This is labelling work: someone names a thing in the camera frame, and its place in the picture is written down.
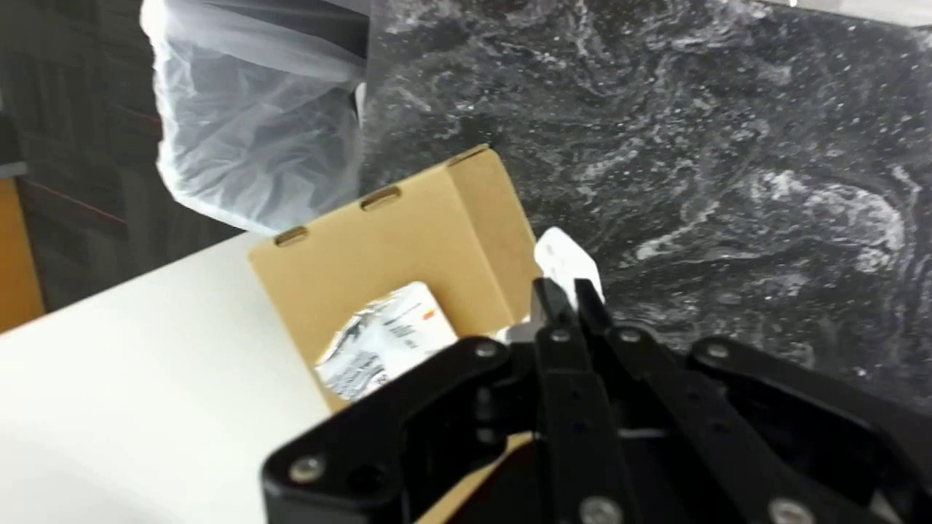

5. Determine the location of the clear plastic bin liner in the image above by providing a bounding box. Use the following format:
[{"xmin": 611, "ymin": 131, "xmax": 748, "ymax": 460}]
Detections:
[{"xmin": 139, "ymin": 0, "xmax": 372, "ymax": 237}]

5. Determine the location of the brown cardboard box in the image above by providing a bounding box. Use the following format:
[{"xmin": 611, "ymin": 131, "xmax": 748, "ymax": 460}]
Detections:
[{"xmin": 246, "ymin": 143, "xmax": 541, "ymax": 524}]

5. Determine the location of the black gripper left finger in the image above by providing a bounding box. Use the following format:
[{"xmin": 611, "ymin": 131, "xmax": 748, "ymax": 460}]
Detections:
[{"xmin": 259, "ymin": 275, "xmax": 623, "ymax": 524}]

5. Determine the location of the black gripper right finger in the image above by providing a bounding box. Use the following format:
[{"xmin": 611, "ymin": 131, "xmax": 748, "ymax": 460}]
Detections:
[{"xmin": 573, "ymin": 278, "xmax": 932, "ymax": 524}]

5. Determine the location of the silver snack packet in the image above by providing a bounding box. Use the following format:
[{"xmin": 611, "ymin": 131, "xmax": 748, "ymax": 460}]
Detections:
[{"xmin": 314, "ymin": 281, "xmax": 460, "ymax": 406}]

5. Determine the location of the white paper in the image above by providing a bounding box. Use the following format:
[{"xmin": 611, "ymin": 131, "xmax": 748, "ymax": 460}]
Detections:
[{"xmin": 530, "ymin": 224, "xmax": 607, "ymax": 338}]

